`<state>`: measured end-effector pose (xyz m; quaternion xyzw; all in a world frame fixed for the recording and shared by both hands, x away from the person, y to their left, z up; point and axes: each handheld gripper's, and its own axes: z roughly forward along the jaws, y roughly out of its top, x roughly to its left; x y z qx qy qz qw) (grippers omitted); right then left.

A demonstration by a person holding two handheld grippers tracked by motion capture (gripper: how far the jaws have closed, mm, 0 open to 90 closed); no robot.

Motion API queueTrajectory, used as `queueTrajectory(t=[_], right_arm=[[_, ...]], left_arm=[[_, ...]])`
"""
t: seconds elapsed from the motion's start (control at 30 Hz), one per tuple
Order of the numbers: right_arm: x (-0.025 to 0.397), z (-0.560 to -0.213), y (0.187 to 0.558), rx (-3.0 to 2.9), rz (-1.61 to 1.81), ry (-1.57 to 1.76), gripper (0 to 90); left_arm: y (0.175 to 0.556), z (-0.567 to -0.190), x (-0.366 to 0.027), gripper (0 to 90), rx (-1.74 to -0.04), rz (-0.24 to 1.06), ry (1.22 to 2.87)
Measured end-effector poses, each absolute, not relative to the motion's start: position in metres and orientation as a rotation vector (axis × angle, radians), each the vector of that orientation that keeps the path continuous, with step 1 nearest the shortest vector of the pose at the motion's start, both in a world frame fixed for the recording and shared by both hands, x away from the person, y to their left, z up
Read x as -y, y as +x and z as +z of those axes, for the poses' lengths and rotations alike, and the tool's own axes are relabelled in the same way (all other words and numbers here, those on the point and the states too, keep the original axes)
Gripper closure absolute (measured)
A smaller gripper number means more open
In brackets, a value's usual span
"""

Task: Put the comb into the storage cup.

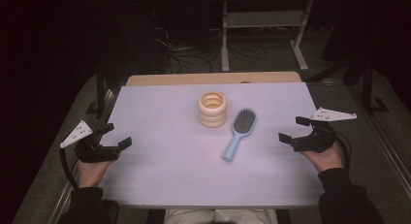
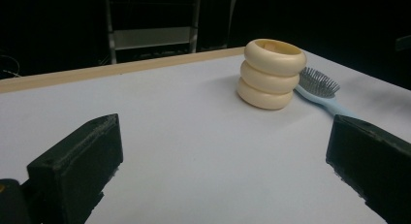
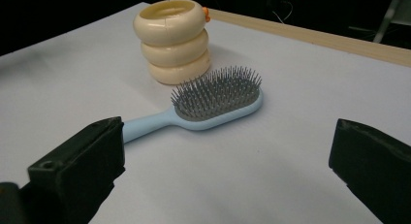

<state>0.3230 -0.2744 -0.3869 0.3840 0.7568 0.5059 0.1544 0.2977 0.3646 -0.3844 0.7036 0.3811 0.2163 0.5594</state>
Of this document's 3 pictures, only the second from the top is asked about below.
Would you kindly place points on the thin metal stand pole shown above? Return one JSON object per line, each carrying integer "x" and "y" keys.
{"x": 231, "y": 20}

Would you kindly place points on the light blue hairbrush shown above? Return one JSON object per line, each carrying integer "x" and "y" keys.
{"x": 323, "y": 102}

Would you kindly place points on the cream ribbed holder cup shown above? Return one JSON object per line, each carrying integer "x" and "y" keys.
{"x": 269, "y": 78}

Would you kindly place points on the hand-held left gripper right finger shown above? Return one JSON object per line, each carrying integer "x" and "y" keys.
{"x": 374, "y": 159}

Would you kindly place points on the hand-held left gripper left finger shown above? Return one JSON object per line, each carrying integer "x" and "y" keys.
{"x": 74, "y": 172}

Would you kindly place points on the metal stand frame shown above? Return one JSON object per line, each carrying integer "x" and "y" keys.
{"x": 150, "y": 38}

